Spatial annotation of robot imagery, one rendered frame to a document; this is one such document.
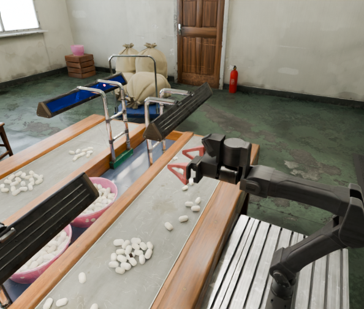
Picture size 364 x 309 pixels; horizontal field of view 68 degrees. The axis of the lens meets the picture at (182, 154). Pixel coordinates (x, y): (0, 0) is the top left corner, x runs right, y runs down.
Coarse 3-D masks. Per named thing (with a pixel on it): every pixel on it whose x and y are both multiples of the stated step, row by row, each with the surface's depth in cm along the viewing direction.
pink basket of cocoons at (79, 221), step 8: (104, 184) 127; (112, 184) 124; (112, 192) 124; (112, 200) 113; (104, 208) 109; (80, 216) 105; (88, 216) 107; (96, 216) 110; (72, 224) 112; (80, 224) 111; (88, 224) 111
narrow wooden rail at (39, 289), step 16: (176, 144) 158; (160, 160) 142; (144, 176) 129; (128, 192) 119; (112, 208) 109; (96, 224) 102; (80, 240) 95; (96, 240) 98; (64, 256) 89; (80, 256) 91; (48, 272) 84; (64, 272) 85; (32, 288) 79; (48, 288) 80; (16, 304) 75; (32, 304) 76
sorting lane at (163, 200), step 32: (160, 192) 123; (192, 192) 123; (128, 224) 105; (160, 224) 105; (192, 224) 105; (96, 256) 92; (160, 256) 92; (64, 288) 82; (96, 288) 82; (128, 288) 82; (160, 288) 82
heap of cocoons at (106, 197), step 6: (96, 186) 127; (102, 192) 123; (108, 192) 123; (102, 198) 119; (108, 198) 119; (96, 204) 115; (102, 204) 117; (84, 210) 112; (90, 210) 113; (96, 210) 111; (72, 222) 109
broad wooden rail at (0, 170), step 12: (84, 120) 189; (96, 120) 189; (60, 132) 172; (72, 132) 172; (36, 144) 158; (48, 144) 158; (60, 144) 161; (12, 156) 146; (24, 156) 146; (36, 156) 147; (0, 168) 136; (12, 168) 136
